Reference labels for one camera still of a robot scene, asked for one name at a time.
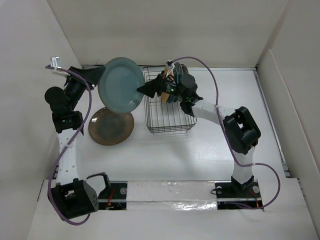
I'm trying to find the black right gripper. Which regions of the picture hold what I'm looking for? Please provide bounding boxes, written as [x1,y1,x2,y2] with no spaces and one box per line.
[137,70,186,100]

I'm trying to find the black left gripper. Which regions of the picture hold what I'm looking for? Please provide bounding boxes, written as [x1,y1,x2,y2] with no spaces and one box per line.
[63,65,104,111]

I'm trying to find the square woven bamboo tray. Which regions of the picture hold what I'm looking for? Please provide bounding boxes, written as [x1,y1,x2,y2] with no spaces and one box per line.
[160,67,176,103]

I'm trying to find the grey-blue round plate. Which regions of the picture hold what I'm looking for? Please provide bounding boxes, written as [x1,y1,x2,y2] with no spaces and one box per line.
[97,57,145,113]

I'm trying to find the teal scalloped plate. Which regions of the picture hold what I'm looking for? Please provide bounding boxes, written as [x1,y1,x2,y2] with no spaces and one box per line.
[168,63,182,104]

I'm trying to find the blue floral white plate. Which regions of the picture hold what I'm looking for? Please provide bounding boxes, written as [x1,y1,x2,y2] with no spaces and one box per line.
[174,62,182,82]

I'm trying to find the mint green flower plate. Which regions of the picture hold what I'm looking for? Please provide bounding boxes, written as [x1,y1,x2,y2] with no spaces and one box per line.
[180,64,190,82]

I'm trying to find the brown speckled plate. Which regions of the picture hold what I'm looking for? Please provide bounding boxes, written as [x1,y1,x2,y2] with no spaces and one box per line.
[88,107,135,146]

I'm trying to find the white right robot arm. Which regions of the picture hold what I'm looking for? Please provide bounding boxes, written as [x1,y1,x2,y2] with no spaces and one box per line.
[137,73,261,197]

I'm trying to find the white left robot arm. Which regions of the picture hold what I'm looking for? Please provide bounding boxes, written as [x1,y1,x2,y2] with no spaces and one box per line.
[44,65,114,226]

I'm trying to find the grey wire dish rack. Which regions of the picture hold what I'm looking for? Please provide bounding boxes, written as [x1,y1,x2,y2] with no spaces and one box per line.
[141,65,198,135]

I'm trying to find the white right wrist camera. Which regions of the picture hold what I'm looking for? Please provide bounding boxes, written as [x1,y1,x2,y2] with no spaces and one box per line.
[165,59,175,78]

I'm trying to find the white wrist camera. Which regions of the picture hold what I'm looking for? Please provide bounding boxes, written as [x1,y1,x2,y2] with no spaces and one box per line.
[45,56,63,74]
[165,59,175,78]

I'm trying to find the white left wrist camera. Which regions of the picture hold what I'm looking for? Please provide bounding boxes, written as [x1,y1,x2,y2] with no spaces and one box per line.
[45,56,63,74]

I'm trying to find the foil-taped front rail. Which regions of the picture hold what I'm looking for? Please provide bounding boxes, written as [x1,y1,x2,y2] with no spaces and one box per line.
[98,181,263,211]

